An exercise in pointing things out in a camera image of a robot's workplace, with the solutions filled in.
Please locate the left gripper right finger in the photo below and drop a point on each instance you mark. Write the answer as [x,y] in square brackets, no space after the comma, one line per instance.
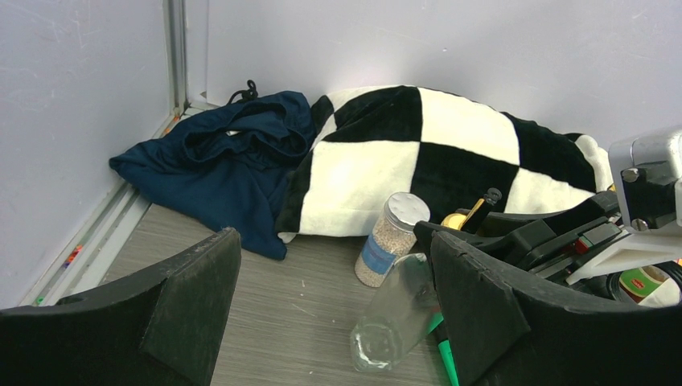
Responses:
[509,327]

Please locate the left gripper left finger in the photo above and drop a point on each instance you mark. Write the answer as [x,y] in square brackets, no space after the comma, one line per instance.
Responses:
[162,325]

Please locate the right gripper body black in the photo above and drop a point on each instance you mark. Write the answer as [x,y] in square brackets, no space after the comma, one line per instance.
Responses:
[529,240]

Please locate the gold-top clear glass bottle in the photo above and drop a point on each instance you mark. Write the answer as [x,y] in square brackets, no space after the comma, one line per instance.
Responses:
[398,316]

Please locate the green plastic bin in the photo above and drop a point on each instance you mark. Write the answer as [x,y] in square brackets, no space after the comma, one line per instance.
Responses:
[437,330]

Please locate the yellow-capped sauce bottle far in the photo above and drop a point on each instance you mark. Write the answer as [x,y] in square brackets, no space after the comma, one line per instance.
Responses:
[648,286]

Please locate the black white checkered blanket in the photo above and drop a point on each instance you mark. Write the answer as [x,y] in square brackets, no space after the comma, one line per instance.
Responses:
[446,149]

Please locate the silver-lid spice jar left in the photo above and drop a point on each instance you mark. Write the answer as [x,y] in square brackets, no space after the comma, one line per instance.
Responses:
[391,237]

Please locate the dark blue cloth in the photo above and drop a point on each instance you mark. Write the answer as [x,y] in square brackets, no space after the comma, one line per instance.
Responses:
[227,167]

